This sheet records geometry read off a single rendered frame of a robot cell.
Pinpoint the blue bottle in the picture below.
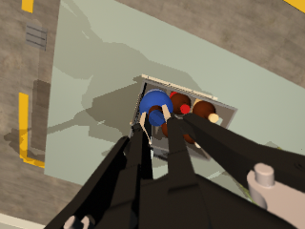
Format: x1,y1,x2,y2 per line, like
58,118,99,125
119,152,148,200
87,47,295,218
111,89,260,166
139,89,173,127

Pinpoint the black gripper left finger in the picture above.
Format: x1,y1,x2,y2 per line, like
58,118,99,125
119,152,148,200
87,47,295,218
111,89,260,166
44,112,153,229

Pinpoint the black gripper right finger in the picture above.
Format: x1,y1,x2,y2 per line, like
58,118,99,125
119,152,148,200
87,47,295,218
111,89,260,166
162,104,305,229

